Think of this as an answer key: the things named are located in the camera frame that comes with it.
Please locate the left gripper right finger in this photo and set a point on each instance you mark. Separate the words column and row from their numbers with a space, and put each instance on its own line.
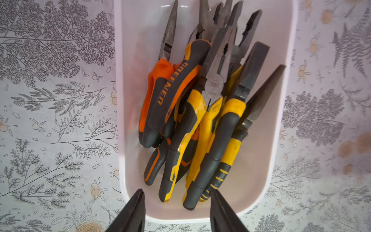
column 222, row 216

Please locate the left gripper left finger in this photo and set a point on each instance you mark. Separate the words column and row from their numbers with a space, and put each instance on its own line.
column 132, row 217

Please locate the yellow black combination pliers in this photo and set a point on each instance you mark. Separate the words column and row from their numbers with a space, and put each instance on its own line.
column 208, row 90

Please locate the orange black Greener pliers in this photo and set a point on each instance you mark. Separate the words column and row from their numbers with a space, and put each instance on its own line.
column 166, row 82

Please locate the white plastic storage box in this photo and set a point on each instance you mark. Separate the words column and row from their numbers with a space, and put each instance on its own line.
column 139, row 29

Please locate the orange black long-nose pliers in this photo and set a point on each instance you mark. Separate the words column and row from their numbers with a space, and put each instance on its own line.
column 159, row 155

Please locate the yellow striped needle-nose pliers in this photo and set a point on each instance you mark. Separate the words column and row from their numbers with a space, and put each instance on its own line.
column 252, row 112

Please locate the yellow black flat-nose pliers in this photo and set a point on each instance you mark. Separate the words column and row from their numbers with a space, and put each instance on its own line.
column 237, row 89

